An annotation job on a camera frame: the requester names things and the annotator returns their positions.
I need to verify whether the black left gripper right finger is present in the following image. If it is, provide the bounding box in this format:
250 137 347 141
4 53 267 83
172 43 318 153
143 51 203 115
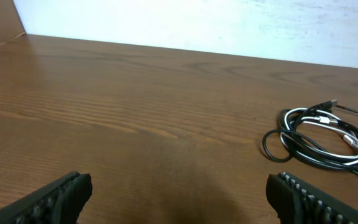
265 172 358 224

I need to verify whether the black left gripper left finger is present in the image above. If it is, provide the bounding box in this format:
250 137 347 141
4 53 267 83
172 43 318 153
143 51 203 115
0 171 93 224

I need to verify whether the black USB cable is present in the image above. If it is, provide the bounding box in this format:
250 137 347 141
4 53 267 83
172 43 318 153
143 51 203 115
262 99 358 175

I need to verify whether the white USB cable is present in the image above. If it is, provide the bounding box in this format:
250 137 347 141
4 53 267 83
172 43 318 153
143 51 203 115
279 107 358 166

